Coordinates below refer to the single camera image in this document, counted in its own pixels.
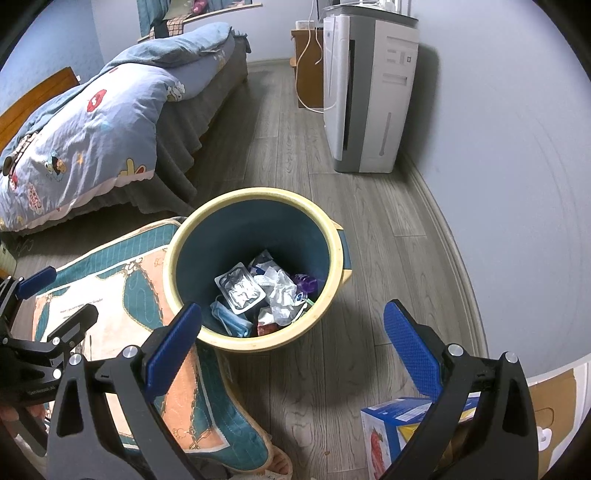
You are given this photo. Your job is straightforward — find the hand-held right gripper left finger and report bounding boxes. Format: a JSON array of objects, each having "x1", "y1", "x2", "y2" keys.
[{"x1": 46, "y1": 302, "x2": 204, "y2": 480}]

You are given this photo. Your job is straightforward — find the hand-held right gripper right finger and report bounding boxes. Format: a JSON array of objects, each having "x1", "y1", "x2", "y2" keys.
[{"x1": 381, "y1": 299, "x2": 541, "y2": 480}]

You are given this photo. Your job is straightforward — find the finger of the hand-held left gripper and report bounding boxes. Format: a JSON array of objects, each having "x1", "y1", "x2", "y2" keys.
[
  {"x1": 9, "y1": 304, "x2": 100, "y2": 366},
  {"x1": 0, "y1": 267, "x2": 57, "y2": 324}
]

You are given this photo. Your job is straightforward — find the blue face mask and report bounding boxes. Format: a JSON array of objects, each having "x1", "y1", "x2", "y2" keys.
[{"x1": 210, "y1": 298, "x2": 254, "y2": 339}]

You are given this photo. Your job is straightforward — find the clear blister pack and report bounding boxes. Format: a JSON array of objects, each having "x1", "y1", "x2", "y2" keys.
[{"x1": 215, "y1": 261, "x2": 267, "y2": 315}]

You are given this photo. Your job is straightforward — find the red white packet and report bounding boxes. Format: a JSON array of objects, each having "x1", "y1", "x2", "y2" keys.
[{"x1": 256, "y1": 307, "x2": 285, "y2": 336}]

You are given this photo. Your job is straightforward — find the blue white packet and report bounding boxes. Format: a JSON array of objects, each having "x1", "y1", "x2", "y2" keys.
[{"x1": 248, "y1": 249, "x2": 282, "y2": 278}]

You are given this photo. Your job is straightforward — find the teal bin with yellow rim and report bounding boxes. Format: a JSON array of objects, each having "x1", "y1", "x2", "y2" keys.
[{"x1": 163, "y1": 187, "x2": 354, "y2": 354}]

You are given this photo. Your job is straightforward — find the blue white carton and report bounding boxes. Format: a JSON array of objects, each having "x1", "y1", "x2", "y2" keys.
[{"x1": 360, "y1": 394, "x2": 481, "y2": 480}]

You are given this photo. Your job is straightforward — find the teal orange quilted mat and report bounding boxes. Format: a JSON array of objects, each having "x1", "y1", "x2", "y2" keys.
[{"x1": 9, "y1": 217, "x2": 271, "y2": 472}]

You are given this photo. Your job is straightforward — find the pale cardboard box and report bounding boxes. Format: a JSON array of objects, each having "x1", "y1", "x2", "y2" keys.
[{"x1": 526, "y1": 364, "x2": 581, "y2": 472}]

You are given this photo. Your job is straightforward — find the beige slipper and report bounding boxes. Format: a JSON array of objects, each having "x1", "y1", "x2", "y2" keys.
[{"x1": 263, "y1": 443, "x2": 294, "y2": 480}]

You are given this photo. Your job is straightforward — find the wooden bed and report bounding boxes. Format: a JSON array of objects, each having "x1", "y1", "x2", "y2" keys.
[{"x1": 0, "y1": 67, "x2": 80, "y2": 149}]

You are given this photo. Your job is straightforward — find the bed with blue cartoon quilt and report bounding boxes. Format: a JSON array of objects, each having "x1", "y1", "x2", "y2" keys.
[{"x1": 0, "y1": 22, "x2": 232, "y2": 232}]

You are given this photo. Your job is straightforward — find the grey bed skirt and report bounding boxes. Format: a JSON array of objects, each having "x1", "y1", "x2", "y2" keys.
[{"x1": 129, "y1": 34, "x2": 250, "y2": 216}]

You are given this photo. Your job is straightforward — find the white air purifier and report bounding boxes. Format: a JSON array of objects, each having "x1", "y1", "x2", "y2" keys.
[{"x1": 322, "y1": 14, "x2": 420, "y2": 175}]

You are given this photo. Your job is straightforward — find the checkered cloth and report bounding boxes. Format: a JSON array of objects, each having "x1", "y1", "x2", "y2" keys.
[{"x1": 152, "y1": 14, "x2": 188, "y2": 40}]

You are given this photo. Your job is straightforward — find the blue curtain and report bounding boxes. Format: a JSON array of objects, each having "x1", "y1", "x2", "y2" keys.
[{"x1": 136, "y1": 0, "x2": 175, "y2": 41}]

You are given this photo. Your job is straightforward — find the wooden cabinet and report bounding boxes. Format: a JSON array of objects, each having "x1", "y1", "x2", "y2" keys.
[{"x1": 291, "y1": 25, "x2": 327, "y2": 110}]

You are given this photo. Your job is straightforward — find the wooden window sill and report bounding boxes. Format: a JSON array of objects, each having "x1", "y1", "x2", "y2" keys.
[{"x1": 185, "y1": 0, "x2": 264, "y2": 23}]

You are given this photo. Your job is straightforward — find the white router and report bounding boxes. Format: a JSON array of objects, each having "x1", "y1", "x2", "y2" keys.
[{"x1": 379, "y1": 0, "x2": 413, "y2": 17}]

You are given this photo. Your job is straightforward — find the white cable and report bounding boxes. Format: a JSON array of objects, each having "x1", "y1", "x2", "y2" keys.
[{"x1": 295, "y1": 27, "x2": 327, "y2": 114}]

